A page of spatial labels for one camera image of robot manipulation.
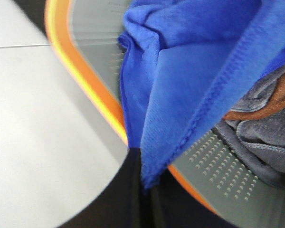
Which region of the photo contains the grey towel in basket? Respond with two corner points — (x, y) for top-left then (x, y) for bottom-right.
(212, 65), (285, 189)

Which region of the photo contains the brown towel in basket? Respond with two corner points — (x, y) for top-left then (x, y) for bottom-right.
(223, 73), (285, 121)

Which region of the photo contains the black table cloth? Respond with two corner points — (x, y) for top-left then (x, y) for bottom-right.
(13, 0), (51, 46)

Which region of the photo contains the grey perforated laundry basket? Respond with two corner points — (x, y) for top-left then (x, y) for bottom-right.
(45, 0), (285, 228)

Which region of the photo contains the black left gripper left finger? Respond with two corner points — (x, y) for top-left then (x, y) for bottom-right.
(60, 148), (142, 228)

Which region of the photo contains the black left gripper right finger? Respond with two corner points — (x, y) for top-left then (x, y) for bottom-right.
(151, 170), (230, 228)

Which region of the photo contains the blue microfibre towel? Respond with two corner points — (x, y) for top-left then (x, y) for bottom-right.
(118, 0), (285, 189)

